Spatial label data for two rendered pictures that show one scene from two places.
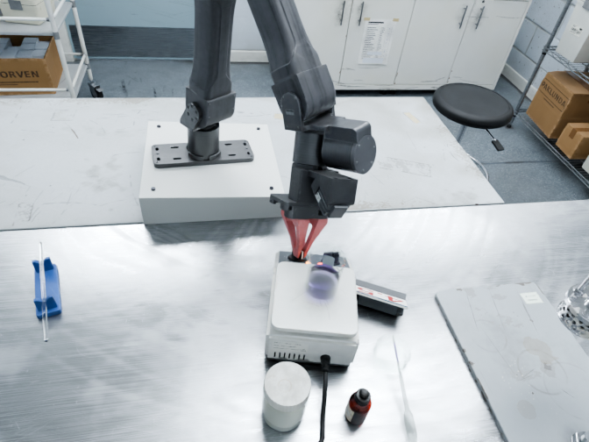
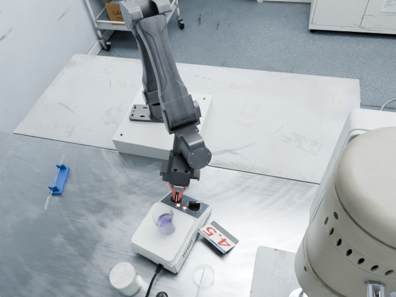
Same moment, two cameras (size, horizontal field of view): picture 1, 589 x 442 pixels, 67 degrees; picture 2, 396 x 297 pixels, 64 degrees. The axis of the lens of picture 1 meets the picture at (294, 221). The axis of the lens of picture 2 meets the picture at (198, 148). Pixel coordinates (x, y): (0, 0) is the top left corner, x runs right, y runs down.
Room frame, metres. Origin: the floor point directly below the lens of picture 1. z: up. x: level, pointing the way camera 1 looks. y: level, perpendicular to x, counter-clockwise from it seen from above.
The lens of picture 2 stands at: (0.20, -0.33, 1.71)
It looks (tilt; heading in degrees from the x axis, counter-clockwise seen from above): 52 degrees down; 37
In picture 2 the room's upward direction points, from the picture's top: 9 degrees counter-clockwise
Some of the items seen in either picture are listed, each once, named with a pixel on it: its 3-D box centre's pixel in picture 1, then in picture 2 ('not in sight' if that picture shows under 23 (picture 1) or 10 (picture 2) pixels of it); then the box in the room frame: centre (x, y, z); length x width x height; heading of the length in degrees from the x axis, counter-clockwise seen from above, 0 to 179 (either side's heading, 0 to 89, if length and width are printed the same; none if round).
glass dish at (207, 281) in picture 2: (391, 352); (204, 275); (0.36, -0.17, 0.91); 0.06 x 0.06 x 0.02
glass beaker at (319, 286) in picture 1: (324, 274); (164, 221); (0.41, -0.05, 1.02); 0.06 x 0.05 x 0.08; 15
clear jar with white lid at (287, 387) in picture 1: (285, 397); (126, 279); (0.26, -0.02, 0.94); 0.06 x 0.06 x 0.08
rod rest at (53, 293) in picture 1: (45, 285); (58, 177); (0.41, 0.38, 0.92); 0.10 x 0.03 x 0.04; 29
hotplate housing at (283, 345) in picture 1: (312, 300); (171, 228); (0.42, -0.04, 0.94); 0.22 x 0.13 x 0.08; 2
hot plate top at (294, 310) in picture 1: (315, 296); (162, 230); (0.40, -0.04, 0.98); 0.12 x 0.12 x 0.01; 2
